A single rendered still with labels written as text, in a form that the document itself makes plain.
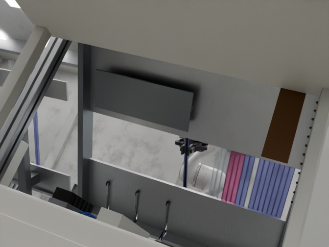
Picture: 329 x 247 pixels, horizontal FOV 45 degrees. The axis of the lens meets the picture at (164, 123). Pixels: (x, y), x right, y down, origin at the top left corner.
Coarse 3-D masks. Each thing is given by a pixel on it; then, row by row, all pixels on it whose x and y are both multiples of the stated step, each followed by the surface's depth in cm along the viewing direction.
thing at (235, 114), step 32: (96, 64) 120; (128, 64) 115; (160, 64) 112; (96, 96) 119; (128, 96) 115; (160, 96) 111; (192, 96) 108; (224, 96) 108; (256, 96) 105; (160, 128) 120; (192, 128) 116; (224, 128) 112; (256, 128) 108; (288, 160) 108
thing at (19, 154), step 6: (24, 144) 148; (18, 150) 146; (24, 150) 149; (18, 156) 146; (12, 162) 144; (18, 162) 147; (12, 168) 145; (6, 174) 143; (12, 174) 146; (6, 180) 144
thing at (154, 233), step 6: (96, 210) 141; (96, 216) 139; (138, 222) 138; (144, 228) 135; (150, 228) 136; (156, 228) 136; (150, 234) 133; (156, 234) 133; (162, 234) 135; (168, 234) 134; (174, 234) 134; (162, 240) 132; (168, 240) 131; (174, 240) 132; (180, 240) 132; (186, 240) 132; (180, 246) 130; (186, 246) 130; (192, 246) 130; (198, 246) 130; (204, 246) 131
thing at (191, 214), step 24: (96, 168) 136; (120, 168) 132; (96, 192) 140; (120, 192) 136; (144, 192) 132; (168, 192) 128; (192, 192) 125; (144, 216) 136; (168, 216) 132; (192, 216) 128; (216, 216) 125; (240, 216) 121; (264, 216) 118; (192, 240) 132; (216, 240) 129; (240, 240) 125; (264, 240) 122
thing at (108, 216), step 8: (56, 192) 93; (64, 192) 93; (72, 192) 92; (48, 200) 92; (56, 200) 91; (64, 200) 92; (72, 200) 93; (80, 200) 97; (72, 208) 94; (80, 208) 98; (88, 208) 102; (104, 208) 80; (88, 216) 95; (104, 216) 80; (112, 216) 79; (120, 216) 79; (112, 224) 79; (120, 224) 79; (128, 224) 84; (136, 224) 89; (136, 232) 91; (144, 232) 97
